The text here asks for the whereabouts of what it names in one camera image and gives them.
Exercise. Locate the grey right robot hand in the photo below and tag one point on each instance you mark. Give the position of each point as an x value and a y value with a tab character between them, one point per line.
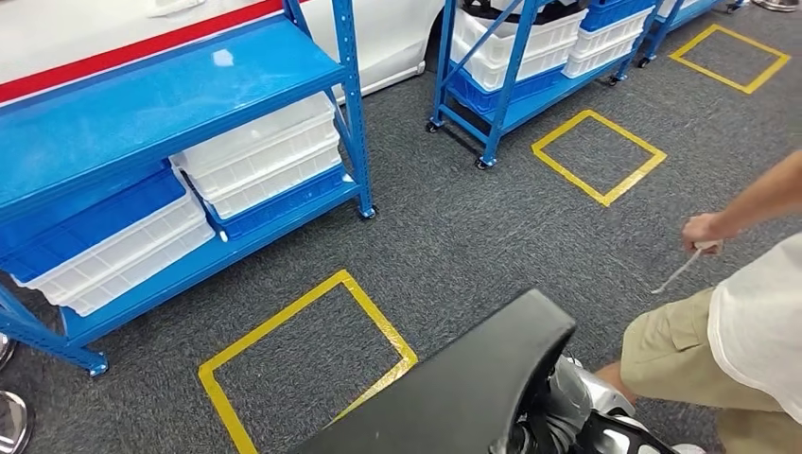
583	395

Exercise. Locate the person's hand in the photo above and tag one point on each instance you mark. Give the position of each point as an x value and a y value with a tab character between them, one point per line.
702	233

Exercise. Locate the white stick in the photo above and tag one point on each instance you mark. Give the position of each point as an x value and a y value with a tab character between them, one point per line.
680	270

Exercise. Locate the black plastic car part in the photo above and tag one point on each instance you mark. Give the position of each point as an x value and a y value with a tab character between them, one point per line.
451	388

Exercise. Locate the person's forearm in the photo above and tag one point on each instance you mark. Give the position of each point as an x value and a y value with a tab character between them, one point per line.
758	194

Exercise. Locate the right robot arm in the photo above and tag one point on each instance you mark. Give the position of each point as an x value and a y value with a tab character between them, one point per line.
626	435

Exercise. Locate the person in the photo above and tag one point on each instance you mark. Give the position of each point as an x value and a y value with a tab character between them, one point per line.
752	338

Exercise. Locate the yellow floor tape square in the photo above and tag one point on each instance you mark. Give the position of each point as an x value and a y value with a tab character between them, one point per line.
564	169
213	388
708	72

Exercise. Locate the white plastic crate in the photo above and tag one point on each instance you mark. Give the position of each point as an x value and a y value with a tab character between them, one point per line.
282	188
144	275
125	250
263	141
614	37
532	69
595	62
539	37

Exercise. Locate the chrome stanchion base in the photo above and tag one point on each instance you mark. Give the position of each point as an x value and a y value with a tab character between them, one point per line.
777	5
5	351
12	423

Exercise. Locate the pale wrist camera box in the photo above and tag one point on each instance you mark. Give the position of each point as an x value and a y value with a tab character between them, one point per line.
688	449

